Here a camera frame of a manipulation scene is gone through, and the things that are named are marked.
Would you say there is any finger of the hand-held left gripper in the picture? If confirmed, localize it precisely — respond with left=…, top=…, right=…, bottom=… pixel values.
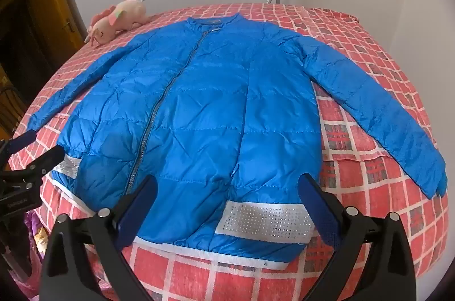
left=22, top=145, right=67, bottom=181
left=7, top=130, right=38, bottom=153

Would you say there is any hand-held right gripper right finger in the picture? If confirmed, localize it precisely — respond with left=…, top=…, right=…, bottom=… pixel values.
left=298, top=173, right=416, bottom=301

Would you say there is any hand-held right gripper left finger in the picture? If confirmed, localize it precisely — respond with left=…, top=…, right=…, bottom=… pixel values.
left=41, top=176, right=159, bottom=301

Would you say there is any blue puffer jacket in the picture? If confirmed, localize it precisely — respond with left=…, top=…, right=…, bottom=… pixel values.
left=28, top=14, right=448, bottom=270

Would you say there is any purple printed cloth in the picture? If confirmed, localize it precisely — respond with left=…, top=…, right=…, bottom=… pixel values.
left=23, top=209, right=49, bottom=254

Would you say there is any red checked bed cover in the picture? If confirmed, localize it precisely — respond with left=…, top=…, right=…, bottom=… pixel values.
left=7, top=3, right=450, bottom=301

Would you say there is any wooden door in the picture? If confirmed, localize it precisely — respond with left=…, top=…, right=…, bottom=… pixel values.
left=0, top=0, right=86, bottom=131

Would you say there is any pink plush toy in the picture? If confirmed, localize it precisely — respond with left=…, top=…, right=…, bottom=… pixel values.
left=85, top=0, right=149, bottom=47

